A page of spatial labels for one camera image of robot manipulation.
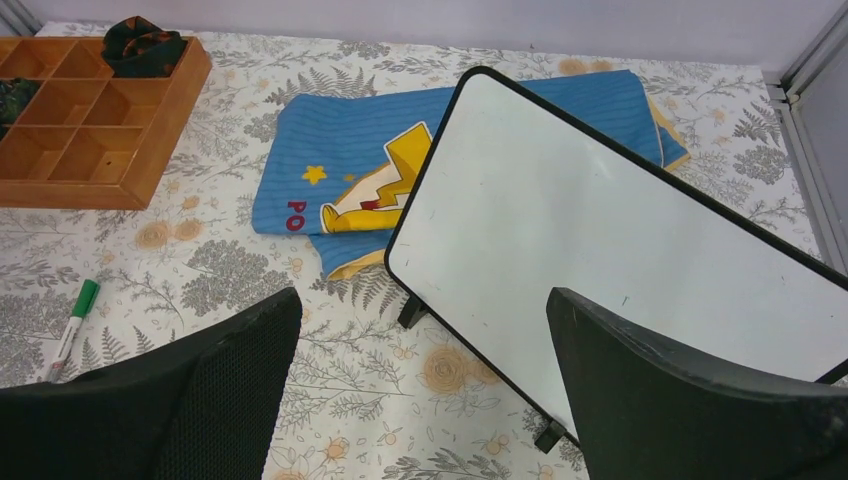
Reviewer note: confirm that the wooden compartment tray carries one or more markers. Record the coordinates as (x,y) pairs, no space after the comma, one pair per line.
(86,139)

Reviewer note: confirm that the aluminium frame post left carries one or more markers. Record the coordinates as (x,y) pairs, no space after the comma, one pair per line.
(18,20)

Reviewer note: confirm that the dark rolled sock with green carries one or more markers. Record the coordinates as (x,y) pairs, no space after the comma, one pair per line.
(16,94)

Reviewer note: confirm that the blue cartoon print cloth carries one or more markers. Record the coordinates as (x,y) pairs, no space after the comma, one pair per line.
(340,170)

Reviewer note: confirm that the white board with black frame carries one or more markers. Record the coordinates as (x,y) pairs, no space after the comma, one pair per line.
(517,197)

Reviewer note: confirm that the dark rolled sock with orange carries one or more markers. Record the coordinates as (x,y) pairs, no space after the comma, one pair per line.
(137,48)

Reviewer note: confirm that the aluminium frame post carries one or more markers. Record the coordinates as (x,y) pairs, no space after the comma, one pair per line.
(810,97)
(18,20)

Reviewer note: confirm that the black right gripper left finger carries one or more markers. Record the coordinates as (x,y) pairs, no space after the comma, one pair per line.
(201,407)

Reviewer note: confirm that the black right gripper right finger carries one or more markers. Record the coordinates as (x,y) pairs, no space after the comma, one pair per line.
(646,406)

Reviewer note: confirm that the green capped whiteboard marker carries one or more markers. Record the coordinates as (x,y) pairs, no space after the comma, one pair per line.
(81,309)

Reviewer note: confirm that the aluminium frame post right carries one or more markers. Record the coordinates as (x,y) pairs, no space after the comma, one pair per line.
(810,97)

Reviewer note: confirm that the floral patterned tablecloth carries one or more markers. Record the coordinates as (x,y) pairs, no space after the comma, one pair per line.
(365,399)

